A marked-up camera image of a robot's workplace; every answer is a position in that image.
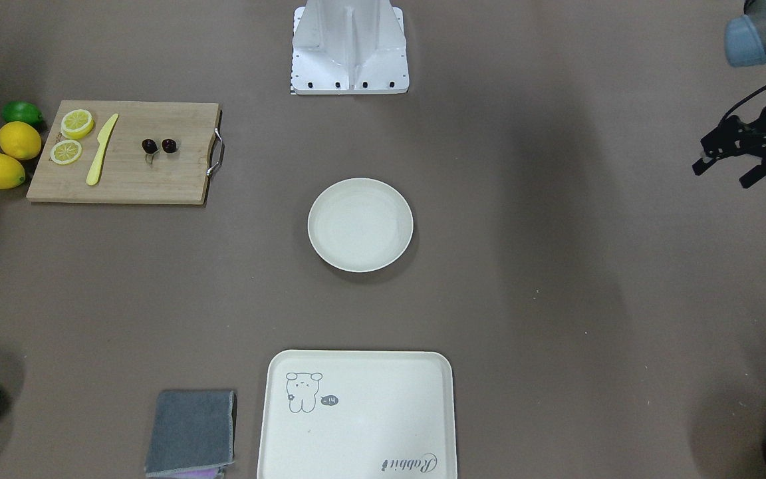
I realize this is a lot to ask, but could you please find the white rabbit tray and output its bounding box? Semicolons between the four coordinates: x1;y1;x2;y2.
257;349;458;478

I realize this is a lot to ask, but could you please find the lemon slice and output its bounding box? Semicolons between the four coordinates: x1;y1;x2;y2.
61;109;95;140
49;139;83;166

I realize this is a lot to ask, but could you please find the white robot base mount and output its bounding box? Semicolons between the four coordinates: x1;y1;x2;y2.
290;1;410;95

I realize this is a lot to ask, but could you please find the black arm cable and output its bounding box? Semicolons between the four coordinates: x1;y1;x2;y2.
717;63;766;134

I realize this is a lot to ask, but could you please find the grey folded cloth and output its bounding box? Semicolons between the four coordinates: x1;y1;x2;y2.
145;389;236;474

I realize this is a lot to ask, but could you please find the round beige plate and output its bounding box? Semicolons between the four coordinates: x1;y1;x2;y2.
307;177;416;273

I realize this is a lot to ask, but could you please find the lower lemon slice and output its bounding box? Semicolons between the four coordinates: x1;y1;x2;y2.
49;139;83;166

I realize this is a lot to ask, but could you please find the yellow plastic knife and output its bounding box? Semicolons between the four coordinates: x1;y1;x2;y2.
85;112;119;187

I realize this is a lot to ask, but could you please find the green lime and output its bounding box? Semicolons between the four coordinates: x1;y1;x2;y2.
1;100;45;126

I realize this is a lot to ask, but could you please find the upper yellow lemon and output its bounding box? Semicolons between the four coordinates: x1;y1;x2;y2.
0;121;43;161

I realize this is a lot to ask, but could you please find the purple cloth under grey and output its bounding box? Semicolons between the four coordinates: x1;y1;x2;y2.
145;466;225;478

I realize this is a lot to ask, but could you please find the bamboo cutting board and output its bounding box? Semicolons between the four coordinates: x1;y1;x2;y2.
27;100;222;204

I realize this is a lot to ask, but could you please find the upper lemon slice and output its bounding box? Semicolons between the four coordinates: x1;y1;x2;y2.
61;109;95;140

